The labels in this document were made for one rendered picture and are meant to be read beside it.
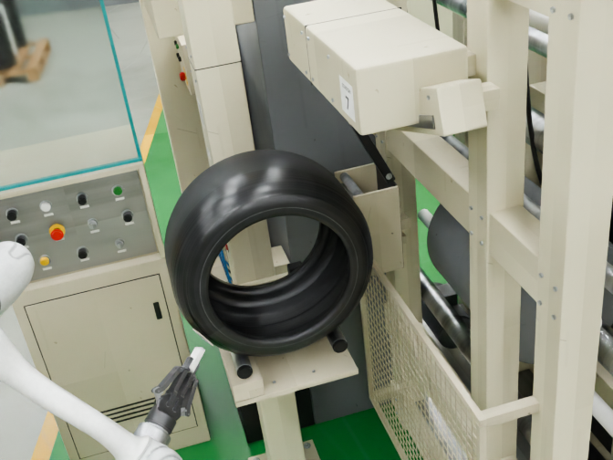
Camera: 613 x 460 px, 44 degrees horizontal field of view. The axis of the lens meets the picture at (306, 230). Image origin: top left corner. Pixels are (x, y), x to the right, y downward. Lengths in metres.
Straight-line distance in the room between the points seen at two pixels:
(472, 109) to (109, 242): 1.57
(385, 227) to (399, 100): 0.85
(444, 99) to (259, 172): 0.61
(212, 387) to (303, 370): 1.30
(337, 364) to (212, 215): 0.65
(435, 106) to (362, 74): 0.16
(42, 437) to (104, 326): 0.86
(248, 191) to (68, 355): 1.27
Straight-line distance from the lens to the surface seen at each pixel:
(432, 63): 1.63
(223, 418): 3.39
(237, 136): 2.23
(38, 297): 2.83
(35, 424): 3.69
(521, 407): 1.90
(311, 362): 2.32
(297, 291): 2.38
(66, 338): 2.92
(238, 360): 2.19
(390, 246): 2.45
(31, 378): 1.90
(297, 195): 1.93
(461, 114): 1.57
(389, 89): 1.61
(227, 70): 2.16
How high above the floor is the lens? 2.28
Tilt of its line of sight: 30 degrees down
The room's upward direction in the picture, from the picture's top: 8 degrees counter-clockwise
